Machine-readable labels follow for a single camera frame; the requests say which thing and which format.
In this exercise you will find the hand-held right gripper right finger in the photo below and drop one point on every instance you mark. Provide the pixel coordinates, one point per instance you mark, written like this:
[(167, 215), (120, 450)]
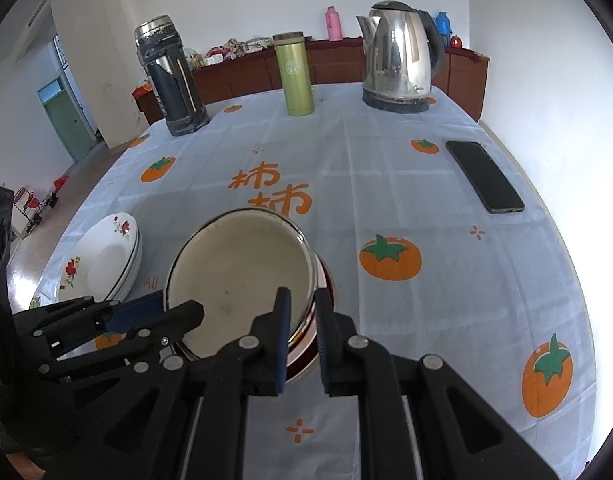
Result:
[(324, 350)]

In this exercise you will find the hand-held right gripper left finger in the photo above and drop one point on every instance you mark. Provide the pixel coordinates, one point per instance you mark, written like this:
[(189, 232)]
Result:
[(282, 345)]

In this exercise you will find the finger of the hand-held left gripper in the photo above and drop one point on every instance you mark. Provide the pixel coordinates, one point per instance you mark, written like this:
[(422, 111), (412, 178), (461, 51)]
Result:
[(181, 317), (136, 312)]

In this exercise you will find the pink plastic bowl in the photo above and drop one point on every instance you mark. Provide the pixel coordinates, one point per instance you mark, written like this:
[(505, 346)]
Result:
[(301, 367)]

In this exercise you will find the white plate red flower print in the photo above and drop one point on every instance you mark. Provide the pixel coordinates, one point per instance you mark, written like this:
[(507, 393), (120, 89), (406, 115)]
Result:
[(101, 260)]

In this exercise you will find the white enamel bowl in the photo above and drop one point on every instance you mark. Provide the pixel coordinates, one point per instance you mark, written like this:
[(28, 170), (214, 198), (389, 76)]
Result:
[(236, 270)]

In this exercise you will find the stainless steel bowl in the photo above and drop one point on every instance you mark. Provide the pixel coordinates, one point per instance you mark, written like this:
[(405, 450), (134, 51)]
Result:
[(320, 272)]

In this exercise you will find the person's left forearm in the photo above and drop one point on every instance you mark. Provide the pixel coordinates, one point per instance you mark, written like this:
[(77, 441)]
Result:
[(26, 467)]

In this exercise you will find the red floor item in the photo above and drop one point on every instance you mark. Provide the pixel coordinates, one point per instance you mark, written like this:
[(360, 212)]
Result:
[(61, 183)]

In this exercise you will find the red folding chair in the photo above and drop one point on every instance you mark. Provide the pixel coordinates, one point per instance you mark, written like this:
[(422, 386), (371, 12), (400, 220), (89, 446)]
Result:
[(27, 207)]

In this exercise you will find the green door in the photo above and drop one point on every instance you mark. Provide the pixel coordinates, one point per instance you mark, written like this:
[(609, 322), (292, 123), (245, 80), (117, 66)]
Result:
[(66, 120)]

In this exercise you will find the orange fruit box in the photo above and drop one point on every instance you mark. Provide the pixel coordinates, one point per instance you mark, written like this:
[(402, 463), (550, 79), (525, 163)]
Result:
[(142, 91)]

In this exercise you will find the black steel thermos flask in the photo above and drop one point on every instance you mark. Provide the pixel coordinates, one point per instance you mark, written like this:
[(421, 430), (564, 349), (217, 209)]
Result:
[(171, 80)]

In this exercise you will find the black smartphone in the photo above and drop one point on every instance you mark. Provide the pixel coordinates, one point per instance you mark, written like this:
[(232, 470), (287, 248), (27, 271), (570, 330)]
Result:
[(486, 177)]

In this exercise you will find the green tumbler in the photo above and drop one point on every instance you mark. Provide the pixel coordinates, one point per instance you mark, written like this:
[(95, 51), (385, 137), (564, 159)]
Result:
[(296, 75)]

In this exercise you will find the colourful cloth pile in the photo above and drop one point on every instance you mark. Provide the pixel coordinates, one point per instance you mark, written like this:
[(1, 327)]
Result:
[(234, 49)]

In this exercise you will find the brown wooden sideboard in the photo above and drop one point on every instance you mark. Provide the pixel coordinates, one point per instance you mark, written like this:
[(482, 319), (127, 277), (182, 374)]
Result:
[(336, 65)]

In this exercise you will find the stainless steel electric kettle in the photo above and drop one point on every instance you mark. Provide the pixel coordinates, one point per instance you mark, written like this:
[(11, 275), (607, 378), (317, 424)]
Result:
[(396, 55)]

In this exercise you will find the ceiling light tube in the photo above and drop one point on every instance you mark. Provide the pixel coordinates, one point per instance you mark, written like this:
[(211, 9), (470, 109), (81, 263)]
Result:
[(44, 2)]

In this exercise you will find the pink thermos bottle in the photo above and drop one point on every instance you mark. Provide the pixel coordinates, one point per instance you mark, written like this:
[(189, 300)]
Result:
[(333, 24)]

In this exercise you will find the red apple-shaped ornament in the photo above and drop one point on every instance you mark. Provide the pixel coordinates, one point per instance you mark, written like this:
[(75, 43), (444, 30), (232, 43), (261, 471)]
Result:
[(455, 42)]

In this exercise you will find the blue thermos jug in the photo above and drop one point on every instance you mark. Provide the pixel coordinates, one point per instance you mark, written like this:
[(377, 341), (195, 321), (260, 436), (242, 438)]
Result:
[(443, 25)]

